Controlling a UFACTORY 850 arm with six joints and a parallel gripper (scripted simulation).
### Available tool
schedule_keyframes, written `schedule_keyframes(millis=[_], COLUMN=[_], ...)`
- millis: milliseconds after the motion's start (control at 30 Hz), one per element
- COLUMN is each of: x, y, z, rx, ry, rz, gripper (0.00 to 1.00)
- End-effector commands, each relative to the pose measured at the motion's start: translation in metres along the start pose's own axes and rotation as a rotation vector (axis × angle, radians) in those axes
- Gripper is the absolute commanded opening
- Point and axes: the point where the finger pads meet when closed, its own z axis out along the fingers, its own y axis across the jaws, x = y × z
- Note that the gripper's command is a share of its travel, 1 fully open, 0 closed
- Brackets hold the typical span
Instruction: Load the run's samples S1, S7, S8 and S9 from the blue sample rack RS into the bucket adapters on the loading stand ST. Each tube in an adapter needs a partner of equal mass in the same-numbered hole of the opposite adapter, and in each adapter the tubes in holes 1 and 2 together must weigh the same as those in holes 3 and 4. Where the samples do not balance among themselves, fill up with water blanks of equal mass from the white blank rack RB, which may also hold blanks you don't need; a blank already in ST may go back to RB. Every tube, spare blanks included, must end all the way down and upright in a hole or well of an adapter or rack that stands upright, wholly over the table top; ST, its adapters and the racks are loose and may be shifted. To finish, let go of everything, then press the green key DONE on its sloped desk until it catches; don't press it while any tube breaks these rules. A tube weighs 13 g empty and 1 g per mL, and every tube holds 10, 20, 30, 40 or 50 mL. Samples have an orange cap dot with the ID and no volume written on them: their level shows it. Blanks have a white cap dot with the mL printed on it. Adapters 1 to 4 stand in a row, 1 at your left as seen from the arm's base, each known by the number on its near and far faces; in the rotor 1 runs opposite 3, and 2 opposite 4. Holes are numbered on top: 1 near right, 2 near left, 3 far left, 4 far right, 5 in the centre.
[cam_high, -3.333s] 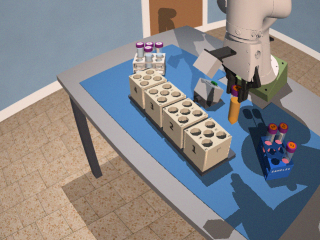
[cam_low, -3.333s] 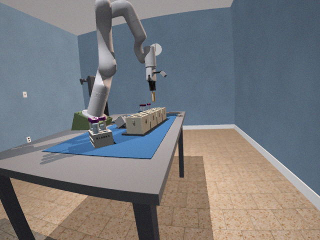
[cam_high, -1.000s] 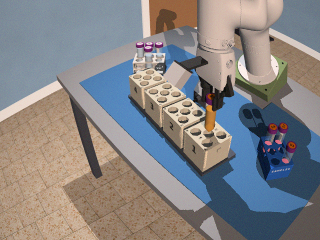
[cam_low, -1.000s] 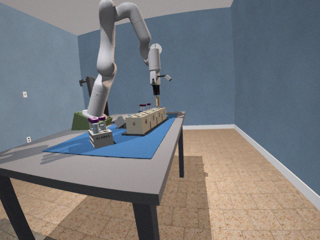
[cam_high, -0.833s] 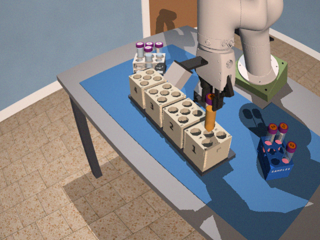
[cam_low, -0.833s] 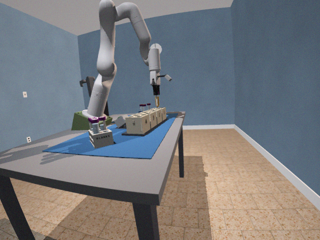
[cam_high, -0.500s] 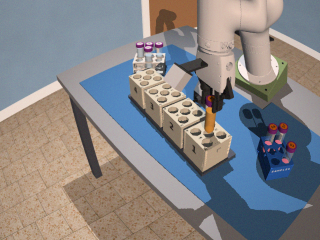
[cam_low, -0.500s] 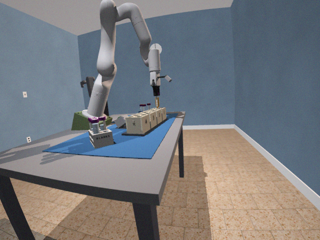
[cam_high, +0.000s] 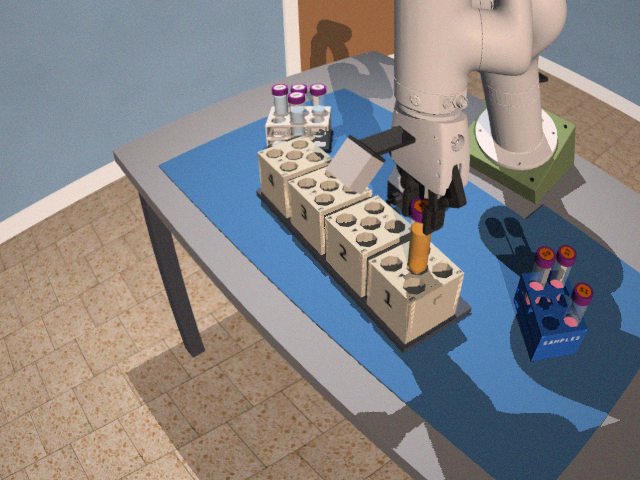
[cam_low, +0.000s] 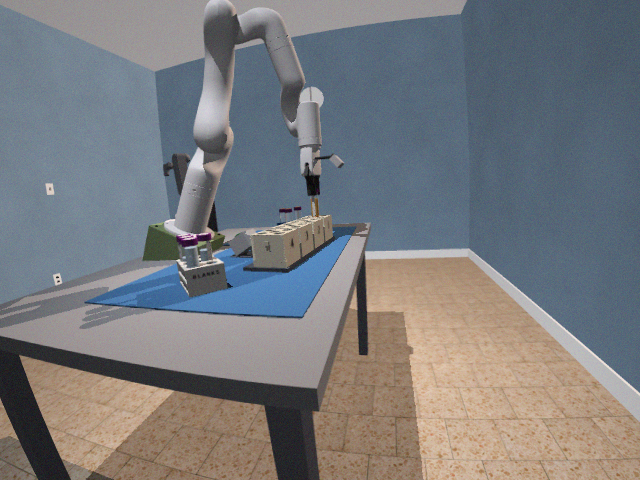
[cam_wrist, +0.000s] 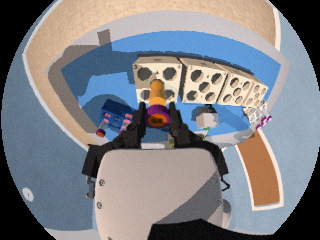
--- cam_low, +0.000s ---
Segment beige sloped box with green button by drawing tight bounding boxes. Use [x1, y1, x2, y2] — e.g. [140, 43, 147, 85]
[228, 228, 256, 258]

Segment beige block with holes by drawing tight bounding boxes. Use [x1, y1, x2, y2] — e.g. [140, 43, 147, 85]
[300, 215, 333, 242]
[286, 218, 324, 249]
[270, 223, 314, 257]
[250, 228, 301, 268]

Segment blue bench mat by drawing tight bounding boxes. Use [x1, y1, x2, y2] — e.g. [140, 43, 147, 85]
[84, 226, 357, 318]

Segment white tube rack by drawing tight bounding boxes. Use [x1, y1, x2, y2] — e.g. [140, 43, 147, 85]
[176, 256, 228, 297]

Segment orange tube with purple cap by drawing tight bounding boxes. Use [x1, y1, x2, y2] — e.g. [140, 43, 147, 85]
[310, 188, 319, 217]

